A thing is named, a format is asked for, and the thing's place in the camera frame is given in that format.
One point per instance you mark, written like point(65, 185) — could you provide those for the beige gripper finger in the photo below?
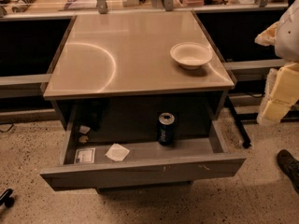
point(268, 36)
point(281, 93)

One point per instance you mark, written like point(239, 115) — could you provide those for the blue pepsi can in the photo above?
point(165, 128)

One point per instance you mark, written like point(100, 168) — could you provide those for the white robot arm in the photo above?
point(287, 41)

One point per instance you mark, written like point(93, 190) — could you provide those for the grey cabinet with counter top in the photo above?
point(129, 54)

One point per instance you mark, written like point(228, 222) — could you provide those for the open grey top drawer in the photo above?
point(198, 151)

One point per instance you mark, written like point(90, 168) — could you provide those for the black table leg with caster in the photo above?
point(246, 140)

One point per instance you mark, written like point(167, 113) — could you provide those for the dark shoe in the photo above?
point(289, 166)

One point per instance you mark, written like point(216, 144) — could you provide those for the white bowl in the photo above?
point(190, 55)

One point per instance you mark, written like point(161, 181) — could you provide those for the white folded paper napkin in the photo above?
point(117, 152)

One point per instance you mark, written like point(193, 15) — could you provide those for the booklet on back desk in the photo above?
point(80, 4)

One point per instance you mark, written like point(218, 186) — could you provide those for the small beige paper scrap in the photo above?
point(83, 139)

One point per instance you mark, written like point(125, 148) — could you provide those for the white label sticker card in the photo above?
point(84, 155)

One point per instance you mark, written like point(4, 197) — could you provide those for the black caster object on floor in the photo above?
point(6, 199)

